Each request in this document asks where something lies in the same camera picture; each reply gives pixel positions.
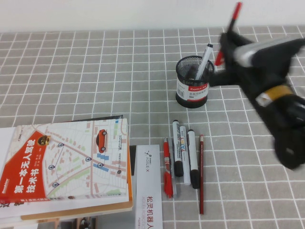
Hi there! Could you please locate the orange cover book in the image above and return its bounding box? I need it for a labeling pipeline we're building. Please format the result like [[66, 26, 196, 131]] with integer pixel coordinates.
[[20, 143, 133, 220]]

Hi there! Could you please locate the red and black pen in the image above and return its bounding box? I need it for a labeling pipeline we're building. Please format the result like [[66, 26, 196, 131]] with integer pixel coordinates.
[[214, 1, 243, 66]]

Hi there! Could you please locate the white marker with black ends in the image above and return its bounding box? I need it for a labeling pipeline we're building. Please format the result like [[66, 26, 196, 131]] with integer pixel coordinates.
[[172, 120, 184, 177]]

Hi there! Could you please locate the black mesh pen holder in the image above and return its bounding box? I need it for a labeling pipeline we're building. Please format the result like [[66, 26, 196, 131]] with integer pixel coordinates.
[[175, 57, 215, 108]]

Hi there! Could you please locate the grey white AgileX brochure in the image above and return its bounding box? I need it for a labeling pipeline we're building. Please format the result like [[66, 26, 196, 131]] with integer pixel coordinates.
[[130, 144, 163, 229]]

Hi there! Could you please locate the white marker with long black cap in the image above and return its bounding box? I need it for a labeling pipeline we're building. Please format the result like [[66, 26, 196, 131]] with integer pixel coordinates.
[[186, 129, 201, 189]]

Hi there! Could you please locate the red map cover book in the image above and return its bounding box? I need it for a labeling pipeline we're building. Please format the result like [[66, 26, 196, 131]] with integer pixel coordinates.
[[0, 116, 131, 203]]

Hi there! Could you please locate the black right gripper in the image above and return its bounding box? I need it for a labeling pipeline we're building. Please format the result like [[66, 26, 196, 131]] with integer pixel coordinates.
[[209, 31, 305, 97]]

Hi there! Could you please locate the grey checked tablecloth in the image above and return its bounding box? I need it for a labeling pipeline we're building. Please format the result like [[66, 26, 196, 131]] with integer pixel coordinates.
[[0, 25, 305, 229]]

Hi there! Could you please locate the silver grey pen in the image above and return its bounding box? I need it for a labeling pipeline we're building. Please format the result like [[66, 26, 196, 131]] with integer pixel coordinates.
[[167, 136, 178, 198]]

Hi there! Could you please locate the red ballpoint pen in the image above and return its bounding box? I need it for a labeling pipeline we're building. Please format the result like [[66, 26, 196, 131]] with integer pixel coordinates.
[[163, 137, 174, 199]]

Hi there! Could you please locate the white paint marker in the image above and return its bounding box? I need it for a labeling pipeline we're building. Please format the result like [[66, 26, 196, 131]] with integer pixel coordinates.
[[179, 125, 192, 186]]

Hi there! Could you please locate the red pencil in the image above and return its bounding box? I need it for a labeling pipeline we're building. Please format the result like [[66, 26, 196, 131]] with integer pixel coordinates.
[[199, 134, 205, 215]]

